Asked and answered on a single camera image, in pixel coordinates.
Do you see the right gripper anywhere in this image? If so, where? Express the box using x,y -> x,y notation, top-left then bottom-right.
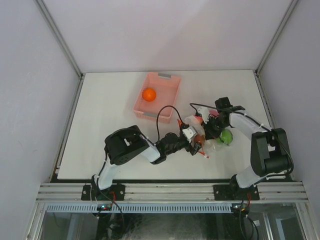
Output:
200,115 -> 228,141

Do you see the clear zip top bag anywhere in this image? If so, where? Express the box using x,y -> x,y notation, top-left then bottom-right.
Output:
178,107 -> 234,159

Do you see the fake orange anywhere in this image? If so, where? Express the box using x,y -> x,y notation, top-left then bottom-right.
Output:
142,87 -> 157,102

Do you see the fake brown pink fruit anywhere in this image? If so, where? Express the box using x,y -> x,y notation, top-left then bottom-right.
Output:
194,134 -> 206,146

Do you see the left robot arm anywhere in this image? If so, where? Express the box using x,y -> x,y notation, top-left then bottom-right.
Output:
90,123 -> 203,200

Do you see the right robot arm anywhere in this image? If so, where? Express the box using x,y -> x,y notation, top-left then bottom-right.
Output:
197,97 -> 294,201

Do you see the fake green fruit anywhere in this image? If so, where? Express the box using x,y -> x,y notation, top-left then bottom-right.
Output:
216,129 -> 233,146

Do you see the fake red fruit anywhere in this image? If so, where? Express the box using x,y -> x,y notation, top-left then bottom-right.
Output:
209,109 -> 219,117

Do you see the pink plastic basket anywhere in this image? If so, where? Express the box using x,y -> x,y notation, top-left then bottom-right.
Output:
133,72 -> 182,124

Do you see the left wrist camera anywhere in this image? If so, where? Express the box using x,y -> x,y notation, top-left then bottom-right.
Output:
182,126 -> 198,143

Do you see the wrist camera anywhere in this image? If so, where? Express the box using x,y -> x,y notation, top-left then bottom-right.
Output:
182,126 -> 198,143
197,106 -> 210,124

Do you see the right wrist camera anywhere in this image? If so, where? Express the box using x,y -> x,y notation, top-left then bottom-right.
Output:
197,106 -> 210,124

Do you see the right camera cable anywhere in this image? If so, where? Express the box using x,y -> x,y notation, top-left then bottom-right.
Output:
189,102 -> 295,180

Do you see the camera cable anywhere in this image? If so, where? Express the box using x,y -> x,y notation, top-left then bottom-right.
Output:
155,105 -> 186,142
189,102 -> 295,180

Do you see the left camera cable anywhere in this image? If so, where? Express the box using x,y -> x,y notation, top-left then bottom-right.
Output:
155,105 -> 186,142

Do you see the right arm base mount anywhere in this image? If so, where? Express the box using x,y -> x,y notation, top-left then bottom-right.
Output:
213,184 -> 260,201

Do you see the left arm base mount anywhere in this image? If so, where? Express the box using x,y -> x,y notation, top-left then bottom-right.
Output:
81,184 -> 126,201

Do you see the aluminium front rail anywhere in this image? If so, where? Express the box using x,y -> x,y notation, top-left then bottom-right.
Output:
36,182 -> 308,203

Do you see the left aluminium corner post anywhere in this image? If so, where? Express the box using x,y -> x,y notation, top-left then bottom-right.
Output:
34,0 -> 84,80

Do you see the aluminium corner post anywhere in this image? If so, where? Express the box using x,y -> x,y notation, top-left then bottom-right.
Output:
255,0 -> 300,76
34,0 -> 84,80

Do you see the right aluminium corner post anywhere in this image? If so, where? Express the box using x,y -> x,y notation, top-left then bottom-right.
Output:
255,0 -> 300,76

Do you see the slotted cable duct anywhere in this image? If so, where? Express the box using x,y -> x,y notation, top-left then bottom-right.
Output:
46,203 -> 233,214

